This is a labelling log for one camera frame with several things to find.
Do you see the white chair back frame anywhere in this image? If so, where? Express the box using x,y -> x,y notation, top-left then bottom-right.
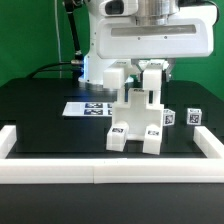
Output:
103,59 -> 168,91

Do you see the white tagged cube far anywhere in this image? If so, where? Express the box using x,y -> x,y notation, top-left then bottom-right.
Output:
187,108 -> 202,125

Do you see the black cable bundle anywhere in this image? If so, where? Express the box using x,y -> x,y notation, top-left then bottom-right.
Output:
26,0 -> 86,79

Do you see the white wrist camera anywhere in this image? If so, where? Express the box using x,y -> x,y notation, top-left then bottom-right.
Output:
99,0 -> 138,16

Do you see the white chair seat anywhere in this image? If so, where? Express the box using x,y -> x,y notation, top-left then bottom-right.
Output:
112,88 -> 164,140

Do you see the white tagged cube nut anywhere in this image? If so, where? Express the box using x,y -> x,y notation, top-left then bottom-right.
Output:
163,109 -> 176,126

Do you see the white marker base plate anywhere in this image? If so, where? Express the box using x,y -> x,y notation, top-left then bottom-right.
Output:
62,102 -> 112,117

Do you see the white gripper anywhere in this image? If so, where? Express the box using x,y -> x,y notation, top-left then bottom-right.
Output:
96,16 -> 214,59

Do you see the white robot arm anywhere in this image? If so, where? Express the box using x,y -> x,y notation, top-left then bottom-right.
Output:
83,0 -> 219,91

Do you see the white U-shaped fence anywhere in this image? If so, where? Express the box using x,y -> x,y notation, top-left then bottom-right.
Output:
0,125 -> 224,184

